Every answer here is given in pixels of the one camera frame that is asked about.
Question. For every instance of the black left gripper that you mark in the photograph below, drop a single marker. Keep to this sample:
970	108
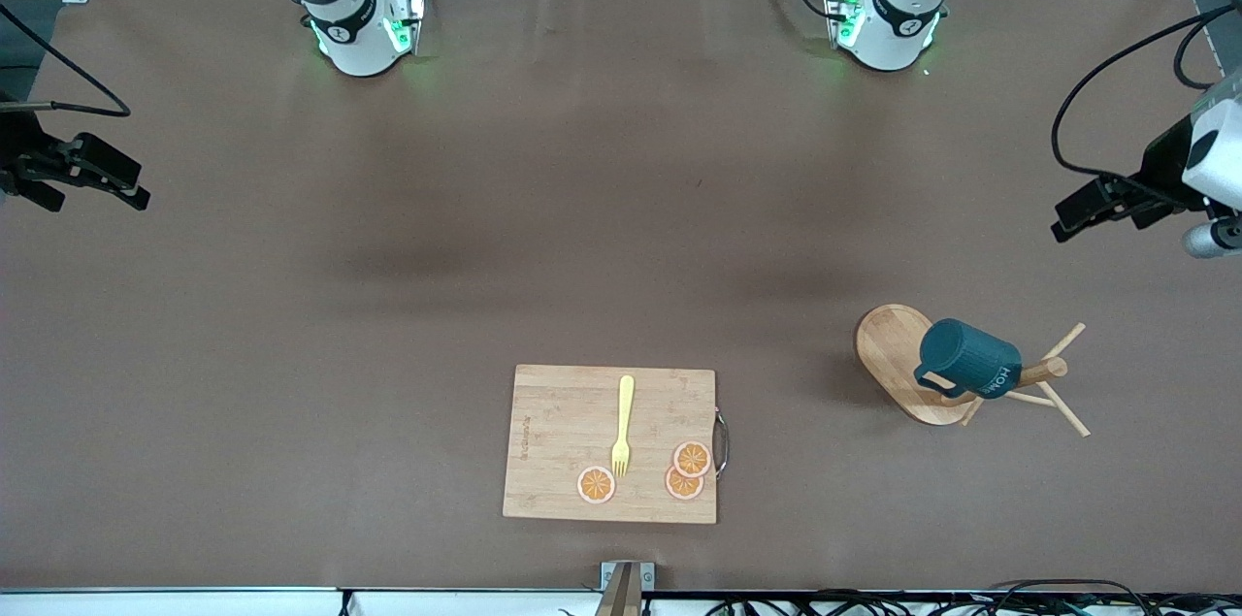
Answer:
1161	168

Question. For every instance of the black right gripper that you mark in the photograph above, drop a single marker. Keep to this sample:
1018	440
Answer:
19	153

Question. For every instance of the teal cup yellow inside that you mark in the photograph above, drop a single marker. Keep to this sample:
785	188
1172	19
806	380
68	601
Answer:
970	359

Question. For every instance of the wooden mug tree rack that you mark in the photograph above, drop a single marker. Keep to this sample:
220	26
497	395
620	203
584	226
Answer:
888	344

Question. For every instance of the orange slice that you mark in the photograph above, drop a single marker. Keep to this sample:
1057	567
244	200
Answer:
692	458
679	486
596	485

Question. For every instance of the yellow fork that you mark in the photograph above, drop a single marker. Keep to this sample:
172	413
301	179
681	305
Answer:
624	422

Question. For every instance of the bamboo cutting board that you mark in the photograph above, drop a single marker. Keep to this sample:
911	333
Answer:
563	422

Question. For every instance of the white table edge rail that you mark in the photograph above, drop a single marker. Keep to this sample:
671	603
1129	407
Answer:
194	604

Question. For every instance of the metal mounting bracket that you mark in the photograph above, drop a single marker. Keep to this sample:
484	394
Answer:
626	577

